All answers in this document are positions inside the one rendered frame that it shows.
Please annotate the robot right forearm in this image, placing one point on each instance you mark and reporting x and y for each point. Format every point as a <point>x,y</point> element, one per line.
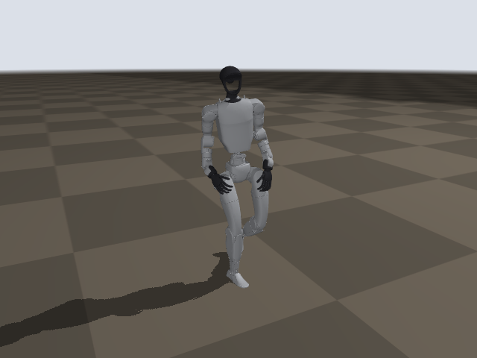
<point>206,158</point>

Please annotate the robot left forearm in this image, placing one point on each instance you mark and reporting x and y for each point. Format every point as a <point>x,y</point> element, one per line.
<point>266,151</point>

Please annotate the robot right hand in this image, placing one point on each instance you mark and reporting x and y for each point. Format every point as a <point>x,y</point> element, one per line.
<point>218,182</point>

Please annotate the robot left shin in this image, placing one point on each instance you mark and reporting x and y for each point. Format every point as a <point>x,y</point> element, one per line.
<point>248,231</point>

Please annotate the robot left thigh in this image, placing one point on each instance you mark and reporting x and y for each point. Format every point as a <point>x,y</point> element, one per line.
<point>260,200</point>

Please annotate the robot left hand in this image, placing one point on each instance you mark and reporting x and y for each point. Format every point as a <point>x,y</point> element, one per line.
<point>266,176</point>

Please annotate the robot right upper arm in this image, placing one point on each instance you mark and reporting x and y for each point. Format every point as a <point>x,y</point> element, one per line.
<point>209,113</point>

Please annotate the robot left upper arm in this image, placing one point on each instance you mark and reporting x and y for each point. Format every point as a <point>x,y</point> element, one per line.
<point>258,119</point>

